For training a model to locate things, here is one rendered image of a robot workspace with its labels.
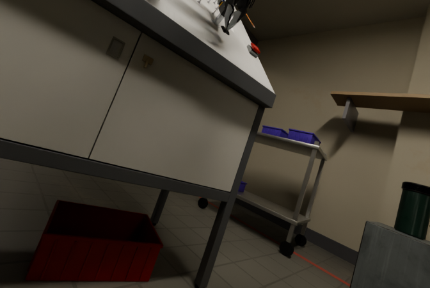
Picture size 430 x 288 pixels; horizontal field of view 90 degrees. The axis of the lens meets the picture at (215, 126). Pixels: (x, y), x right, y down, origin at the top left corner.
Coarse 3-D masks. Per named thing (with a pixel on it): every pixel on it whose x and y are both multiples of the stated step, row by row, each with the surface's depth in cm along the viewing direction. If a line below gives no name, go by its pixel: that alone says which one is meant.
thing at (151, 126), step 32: (128, 64) 63; (160, 64) 68; (192, 64) 74; (128, 96) 63; (160, 96) 69; (192, 96) 75; (224, 96) 83; (128, 128) 64; (160, 128) 70; (192, 128) 77; (224, 128) 85; (96, 160) 60; (128, 160) 65; (160, 160) 71; (192, 160) 78; (224, 160) 86
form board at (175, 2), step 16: (160, 0) 68; (176, 0) 78; (192, 0) 92; (208, 0) 111; (176, 16) 69; (192, 16) 80; (208, 16) 94; (192, 32) 71; (208, 32) 82; (240, 32) 119; (224, 48) 84; (240, 48) 100; (240, 64) 86; (256, 64) 103; (256, 80) 88
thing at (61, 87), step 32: (0, 0) 46; (32, 0) 49; (64, 0) 53; (0, 32) 47; (32, 32) 50; (64, 32) 53; (96, 32) 57; (128, 32) 62; (0, 64) 47; (32, 64) 50; (64, 64) 54; (96, 64) 58; (0, 96) 48; (32, 96) 51; (64, 96) 54; (96, 96) 58; (0, 128) 48; (32, 128) 51; (64, 128) 55; (96, 128) 59
